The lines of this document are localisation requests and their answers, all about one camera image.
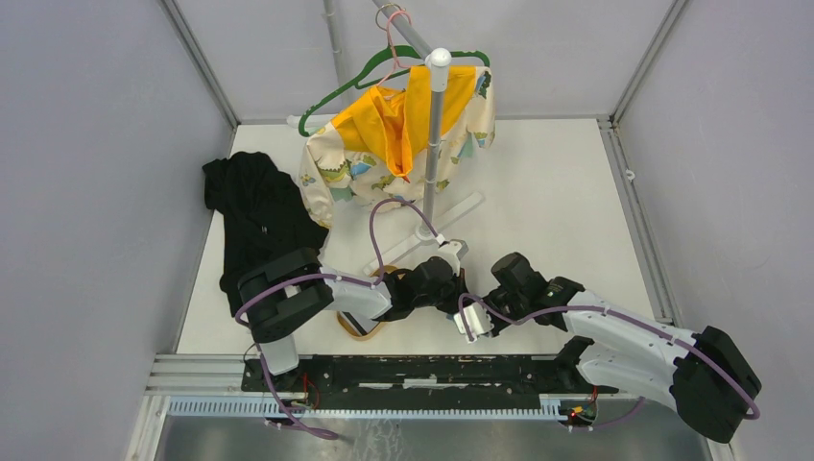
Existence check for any yellow box of cards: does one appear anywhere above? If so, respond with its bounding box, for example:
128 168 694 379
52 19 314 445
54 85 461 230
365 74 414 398
327 265 396 340

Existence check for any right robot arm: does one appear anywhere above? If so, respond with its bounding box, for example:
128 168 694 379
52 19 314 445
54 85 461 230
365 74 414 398
487 253 762 443

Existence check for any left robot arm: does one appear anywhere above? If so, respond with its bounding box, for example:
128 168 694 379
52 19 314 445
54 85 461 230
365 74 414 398
233 240 467 392

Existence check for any yellow dinosaur print shirt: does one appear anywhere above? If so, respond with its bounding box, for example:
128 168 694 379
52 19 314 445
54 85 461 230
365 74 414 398
299 65 495 228

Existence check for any black garment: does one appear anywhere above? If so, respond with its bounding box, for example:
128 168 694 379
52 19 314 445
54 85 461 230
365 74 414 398
203 152 328 313

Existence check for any green clothes hanger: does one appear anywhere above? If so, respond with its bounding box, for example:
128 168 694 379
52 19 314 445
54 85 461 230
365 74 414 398
286 44 491 137

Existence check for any white clothes rack stand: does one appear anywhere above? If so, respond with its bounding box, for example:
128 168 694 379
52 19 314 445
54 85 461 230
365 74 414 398
364 18 484 272

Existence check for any pink clothes hanger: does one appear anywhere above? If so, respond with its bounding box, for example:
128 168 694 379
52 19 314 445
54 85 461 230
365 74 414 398
374 2 413 86

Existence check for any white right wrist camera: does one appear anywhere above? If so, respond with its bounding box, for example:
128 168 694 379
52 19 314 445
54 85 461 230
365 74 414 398
452 303 494 344

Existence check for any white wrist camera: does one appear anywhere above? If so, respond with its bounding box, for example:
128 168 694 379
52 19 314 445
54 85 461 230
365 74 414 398
452 303 494 344
436 239 468 275

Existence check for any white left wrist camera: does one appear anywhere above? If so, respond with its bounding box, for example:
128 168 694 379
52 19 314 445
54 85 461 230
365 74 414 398
436 239 468 275

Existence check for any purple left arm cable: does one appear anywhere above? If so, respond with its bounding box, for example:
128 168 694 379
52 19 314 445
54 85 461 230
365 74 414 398
233 197 446 442

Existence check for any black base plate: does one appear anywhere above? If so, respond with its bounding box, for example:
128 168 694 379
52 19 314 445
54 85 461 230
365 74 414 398
273 355 615 410

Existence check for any white slotted cable duct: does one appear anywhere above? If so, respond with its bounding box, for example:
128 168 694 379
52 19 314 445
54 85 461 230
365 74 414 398
167 395 566 422

